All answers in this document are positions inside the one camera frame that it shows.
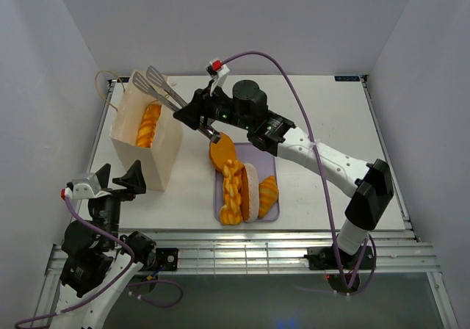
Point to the long twisted braided bread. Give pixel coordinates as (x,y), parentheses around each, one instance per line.
(147,129)

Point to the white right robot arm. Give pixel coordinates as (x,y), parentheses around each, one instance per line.
(369,186)

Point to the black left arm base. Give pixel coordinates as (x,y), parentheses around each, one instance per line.
(162,259)

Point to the lavender plastic tray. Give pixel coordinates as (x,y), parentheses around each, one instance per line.
(265,165)

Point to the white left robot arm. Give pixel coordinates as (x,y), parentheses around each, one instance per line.
(100,262)

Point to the white sugared bread slice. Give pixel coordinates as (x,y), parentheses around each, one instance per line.
(250,193)

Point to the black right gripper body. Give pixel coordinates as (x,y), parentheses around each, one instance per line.
(217,108)

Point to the oval orange bread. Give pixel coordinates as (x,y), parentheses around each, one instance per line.
(222,151)

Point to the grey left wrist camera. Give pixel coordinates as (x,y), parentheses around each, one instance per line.
(85,187)

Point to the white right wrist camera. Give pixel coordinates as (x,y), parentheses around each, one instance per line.
(218,73)

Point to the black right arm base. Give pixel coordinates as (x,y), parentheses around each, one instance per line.
(323,258)

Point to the metal serving tongs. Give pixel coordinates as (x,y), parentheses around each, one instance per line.
(154,84)

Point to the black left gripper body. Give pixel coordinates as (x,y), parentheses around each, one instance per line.
(109,208)

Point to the aluminium frame rail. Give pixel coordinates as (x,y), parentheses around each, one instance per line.
(182,216)

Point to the beige paper bag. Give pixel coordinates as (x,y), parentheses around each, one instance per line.
(158,160)

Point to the small striped croissant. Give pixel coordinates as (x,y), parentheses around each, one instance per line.
(268,195)

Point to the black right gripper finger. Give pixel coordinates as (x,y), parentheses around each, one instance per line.
(206,129)
(190,113)

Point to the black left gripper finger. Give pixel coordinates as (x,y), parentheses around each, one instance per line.
(102,176)
(133,180)

